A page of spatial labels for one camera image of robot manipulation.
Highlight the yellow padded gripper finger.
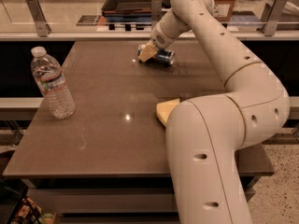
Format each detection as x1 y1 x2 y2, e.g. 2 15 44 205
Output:
138 44 158 63

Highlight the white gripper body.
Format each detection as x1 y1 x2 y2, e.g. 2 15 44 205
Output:
150 23 176 49

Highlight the red bull can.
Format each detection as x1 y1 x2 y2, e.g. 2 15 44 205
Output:
150 49 175 65

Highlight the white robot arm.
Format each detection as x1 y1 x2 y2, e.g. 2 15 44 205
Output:
138 0 290 224

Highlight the dark open tray box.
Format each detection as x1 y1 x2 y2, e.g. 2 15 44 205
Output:
102 0 151 14

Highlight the yellow wavy sponge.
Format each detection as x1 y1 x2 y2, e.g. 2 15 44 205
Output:
156 99 180 126

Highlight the clear plastic water bottle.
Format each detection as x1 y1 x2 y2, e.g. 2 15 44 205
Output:
31 47 75 119

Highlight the middle metal rail bracket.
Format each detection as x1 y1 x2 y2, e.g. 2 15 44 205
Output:
151 0 163 28

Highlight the metal rail bracket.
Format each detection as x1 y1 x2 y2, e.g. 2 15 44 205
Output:
261 0 288 36
151 0 163 28
25 0 51 37

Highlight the left metal rail bracket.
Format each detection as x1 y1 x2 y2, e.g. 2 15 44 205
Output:
25 0 51 37

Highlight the right metal rail bracket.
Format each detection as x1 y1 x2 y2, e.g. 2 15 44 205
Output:
261 0 288 36

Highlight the black wire rack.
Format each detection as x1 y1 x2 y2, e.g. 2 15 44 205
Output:
0 179 41 224

